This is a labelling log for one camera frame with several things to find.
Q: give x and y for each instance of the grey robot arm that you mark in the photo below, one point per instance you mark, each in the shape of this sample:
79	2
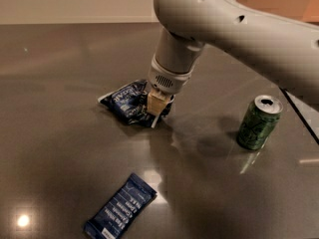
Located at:
282	50

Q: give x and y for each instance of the green soda can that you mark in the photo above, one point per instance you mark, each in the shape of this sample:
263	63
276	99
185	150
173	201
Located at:
260	120

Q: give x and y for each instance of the blue chip bag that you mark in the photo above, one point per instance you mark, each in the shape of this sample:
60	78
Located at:
129	103

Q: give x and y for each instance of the dark blue snack bar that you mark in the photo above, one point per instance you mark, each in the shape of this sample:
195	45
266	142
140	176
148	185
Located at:
115	217

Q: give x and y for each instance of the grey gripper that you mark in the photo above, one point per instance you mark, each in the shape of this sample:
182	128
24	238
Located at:
167	80

